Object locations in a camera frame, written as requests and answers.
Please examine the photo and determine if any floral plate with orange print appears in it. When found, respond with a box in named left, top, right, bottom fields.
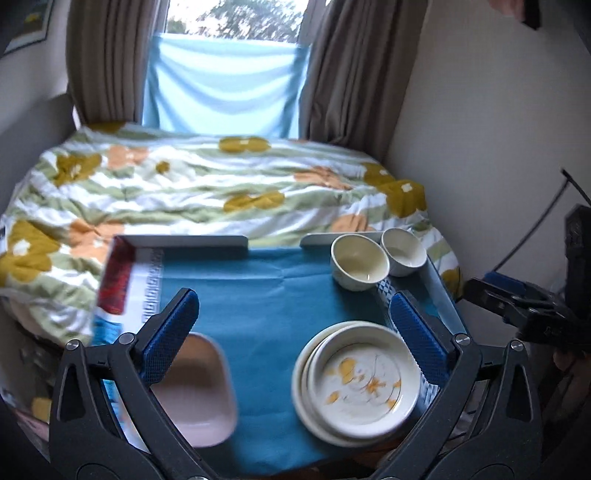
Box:
left=305, top=325, right=422, bottom=440

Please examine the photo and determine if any light blue cloth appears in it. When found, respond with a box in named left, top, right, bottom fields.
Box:
left=142, top=34, right=310, bottom=139

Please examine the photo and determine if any plain white plate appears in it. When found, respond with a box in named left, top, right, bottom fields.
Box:
left=290, top=320, right=417, bottom=448

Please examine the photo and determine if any large cream bowl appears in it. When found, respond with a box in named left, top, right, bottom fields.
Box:
left=331, top=233, right=390, bottom=292

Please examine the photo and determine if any patterned tray with rim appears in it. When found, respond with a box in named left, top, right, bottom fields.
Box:
left=89, top=232, right=468, bottom=462

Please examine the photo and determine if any brown curtain right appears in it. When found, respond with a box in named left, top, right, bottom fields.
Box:
left=300, top=0, right=430, bottom=162

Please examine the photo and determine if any teal cloth mat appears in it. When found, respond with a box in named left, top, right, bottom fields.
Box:
left=160, top=247, right=392, bottom=478

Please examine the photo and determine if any person's right hand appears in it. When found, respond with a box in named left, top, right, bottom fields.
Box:
left=553, top=350, right=590, bottom=412

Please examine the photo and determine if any brown curtain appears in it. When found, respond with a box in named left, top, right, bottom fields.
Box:
left=66, top=0, right=169, bottom=125
left=300, top=0, right=430, bottom=162

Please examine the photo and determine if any framed picture on wall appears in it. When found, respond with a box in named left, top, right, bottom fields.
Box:
left=0, top=0, right=54, bottom=56

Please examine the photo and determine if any black cable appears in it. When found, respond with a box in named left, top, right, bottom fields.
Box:
left=491, top=168, right=591, bottom=273

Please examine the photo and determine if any pink rectangular dish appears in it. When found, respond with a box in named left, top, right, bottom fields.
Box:
left=151, top=333, right=238, bottom=448

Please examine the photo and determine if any brown curtain left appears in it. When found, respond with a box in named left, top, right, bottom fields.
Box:
left=66, top=0, right=169, bottom=125

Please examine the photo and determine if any floral bed quilt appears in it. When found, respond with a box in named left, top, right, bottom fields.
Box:
left=1, top=123, right=462, bottom=345

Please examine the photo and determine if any small cream bowl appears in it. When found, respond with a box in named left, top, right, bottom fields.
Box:
left=381, top=228, right=428, bottom=277

